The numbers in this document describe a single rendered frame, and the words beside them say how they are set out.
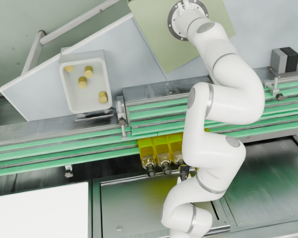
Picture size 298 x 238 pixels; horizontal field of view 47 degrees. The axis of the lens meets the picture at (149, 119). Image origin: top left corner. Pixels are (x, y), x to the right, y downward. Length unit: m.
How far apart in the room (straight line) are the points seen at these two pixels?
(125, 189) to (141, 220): 0.17
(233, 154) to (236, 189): 0.63
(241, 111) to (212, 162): 0.13
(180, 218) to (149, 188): 0.43
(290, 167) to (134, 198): 0.66
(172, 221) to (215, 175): 0.21
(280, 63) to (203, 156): 0.83
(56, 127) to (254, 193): 0.83
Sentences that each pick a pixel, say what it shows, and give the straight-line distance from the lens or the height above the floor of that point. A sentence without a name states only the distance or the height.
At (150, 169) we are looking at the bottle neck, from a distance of 1.23.
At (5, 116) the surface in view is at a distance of 2.09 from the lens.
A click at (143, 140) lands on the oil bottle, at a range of 1.34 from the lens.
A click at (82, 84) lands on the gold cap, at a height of 0.81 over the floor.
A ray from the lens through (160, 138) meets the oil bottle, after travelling 1.34.
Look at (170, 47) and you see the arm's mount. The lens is 1.33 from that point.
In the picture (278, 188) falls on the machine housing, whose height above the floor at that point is 1.16.
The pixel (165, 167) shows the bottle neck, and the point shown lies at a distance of 1.24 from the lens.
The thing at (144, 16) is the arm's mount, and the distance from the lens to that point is 1.28.
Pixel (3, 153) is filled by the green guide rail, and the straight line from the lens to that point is 1.46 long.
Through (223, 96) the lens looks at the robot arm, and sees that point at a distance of 0.79.
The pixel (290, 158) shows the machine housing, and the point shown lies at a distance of 1.58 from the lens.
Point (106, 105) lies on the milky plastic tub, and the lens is 1.41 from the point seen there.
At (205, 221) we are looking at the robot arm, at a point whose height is 1.45.
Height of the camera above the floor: 2.04
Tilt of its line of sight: 56 degrees down
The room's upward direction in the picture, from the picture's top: 165 degrees clockwise
